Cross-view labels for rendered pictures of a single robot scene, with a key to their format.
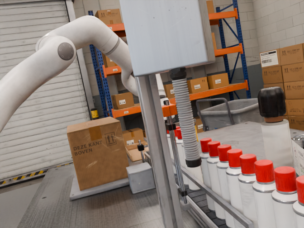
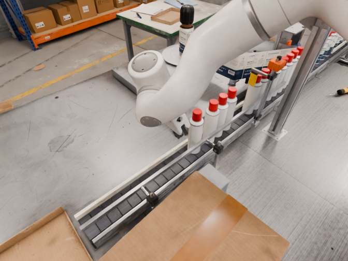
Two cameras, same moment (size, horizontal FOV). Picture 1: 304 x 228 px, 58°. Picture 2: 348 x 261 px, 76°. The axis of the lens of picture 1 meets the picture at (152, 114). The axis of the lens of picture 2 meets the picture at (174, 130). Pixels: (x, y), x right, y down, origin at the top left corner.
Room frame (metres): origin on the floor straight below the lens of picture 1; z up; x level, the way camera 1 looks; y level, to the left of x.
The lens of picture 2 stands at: (1.45, 0.39, 1.57)
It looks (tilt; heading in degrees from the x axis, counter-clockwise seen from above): 46 degrees down; 240
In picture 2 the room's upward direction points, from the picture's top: straight up
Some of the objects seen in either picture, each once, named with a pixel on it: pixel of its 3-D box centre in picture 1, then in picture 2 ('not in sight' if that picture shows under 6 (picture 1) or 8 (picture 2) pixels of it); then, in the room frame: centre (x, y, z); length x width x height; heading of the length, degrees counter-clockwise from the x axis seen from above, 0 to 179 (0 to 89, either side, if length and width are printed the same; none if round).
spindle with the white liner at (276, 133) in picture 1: (275, 131); not in sight; (0.89, -0.39, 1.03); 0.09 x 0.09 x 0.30
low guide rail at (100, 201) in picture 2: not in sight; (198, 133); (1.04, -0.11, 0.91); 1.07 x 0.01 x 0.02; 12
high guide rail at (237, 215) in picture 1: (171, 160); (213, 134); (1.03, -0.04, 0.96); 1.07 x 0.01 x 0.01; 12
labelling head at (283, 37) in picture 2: not in sight; (283, 52); (0.36, -0.31, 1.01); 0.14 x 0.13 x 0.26; 12
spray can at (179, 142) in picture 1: (185, 156); (219, 116); (0.96, -0.09, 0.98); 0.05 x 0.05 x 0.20
